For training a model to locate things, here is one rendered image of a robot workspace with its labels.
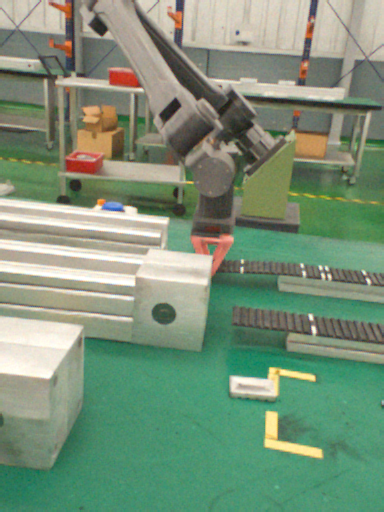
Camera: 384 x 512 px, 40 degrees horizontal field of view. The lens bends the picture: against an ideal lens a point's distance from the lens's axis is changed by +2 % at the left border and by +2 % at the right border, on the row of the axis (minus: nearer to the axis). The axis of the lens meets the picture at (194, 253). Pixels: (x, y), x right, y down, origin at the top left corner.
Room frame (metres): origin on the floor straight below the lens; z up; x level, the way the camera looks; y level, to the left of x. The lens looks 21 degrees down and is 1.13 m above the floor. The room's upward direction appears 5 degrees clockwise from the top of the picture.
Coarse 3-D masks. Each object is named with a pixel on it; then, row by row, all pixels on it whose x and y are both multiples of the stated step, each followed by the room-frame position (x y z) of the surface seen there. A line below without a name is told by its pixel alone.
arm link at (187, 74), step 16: (96, 0) 1.08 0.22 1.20; (144, 16) 1.17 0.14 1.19; (160, 32) 1.18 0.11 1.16; (160, 48) 1.19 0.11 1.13; (176, 48) 1.20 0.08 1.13; (176, 64) 1.20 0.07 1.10; (192, 64) 1.23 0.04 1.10; (192, 80) 1.21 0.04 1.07; (208, 80) 1.25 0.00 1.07; (208, 96) 1.23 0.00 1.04; (224, 96) 1.24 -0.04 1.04; (240, 96) 1.26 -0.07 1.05
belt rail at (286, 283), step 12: (288, 276) 0.79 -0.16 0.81; (288, 288) 0.79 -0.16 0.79; (300, 288) 0.79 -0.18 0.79; (312, 288) 0.79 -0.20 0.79; (324, 288) 0.79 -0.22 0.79; (336, 288) 0.79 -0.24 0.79; (348, 288) 0.78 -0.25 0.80; (360, 288) 0.78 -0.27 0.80; (372, 288) 0.78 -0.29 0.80; (372, 300) 0.78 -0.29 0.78
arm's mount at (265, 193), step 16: (288, 144) 1.21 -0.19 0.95; (272, 160) 1.21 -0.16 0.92; (288, 160) 1.21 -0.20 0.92; (256, 176) 1.22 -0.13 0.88; (272, 176) 1.21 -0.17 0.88; (288, 176) 1.21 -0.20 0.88; (256, 192) 1.22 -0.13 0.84; (272, 192) 1.21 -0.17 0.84; (256, 208) 1.22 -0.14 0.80; (272, 208) 1.21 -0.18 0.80
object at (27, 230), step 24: (0, 216) 0.80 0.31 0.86; (24, 216) 0.81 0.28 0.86; (48, 216) 0.86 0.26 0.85; (72, 216) 0.86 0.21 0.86; (96, 216) 0.85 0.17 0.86; (120, 216) 0.85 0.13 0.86; (144, 216) 0.87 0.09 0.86; (24, 240) 0.79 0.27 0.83; (48, 240) 0.79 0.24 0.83; (72, 240) 0.78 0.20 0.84; (96, 240) 0.79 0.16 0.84; (120, 240) 0.79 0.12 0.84; (144, 240) 0.78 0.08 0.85
